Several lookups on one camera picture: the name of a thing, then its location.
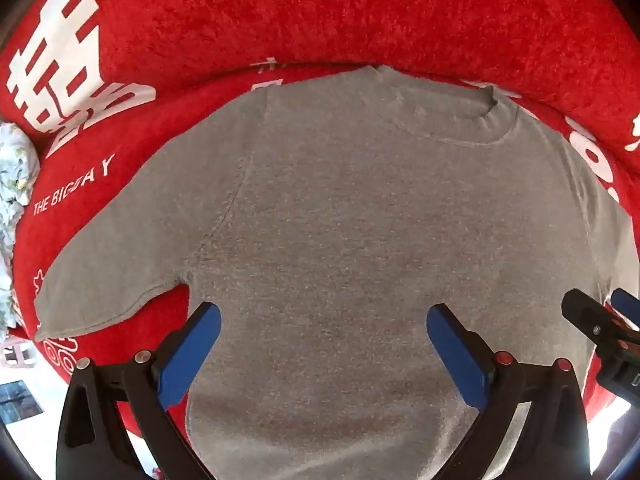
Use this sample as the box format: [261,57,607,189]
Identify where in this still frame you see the white green floral cloth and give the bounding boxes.
[0,122,40,339]

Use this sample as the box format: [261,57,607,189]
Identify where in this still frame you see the red seat cushion white lettering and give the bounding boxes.
[12,62,640,441]

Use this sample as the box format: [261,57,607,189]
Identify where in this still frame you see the grey knit sweater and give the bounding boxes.
[34,65,640,480]

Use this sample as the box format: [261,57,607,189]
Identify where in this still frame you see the red back cushion white characters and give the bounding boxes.
[1,0,639,168]

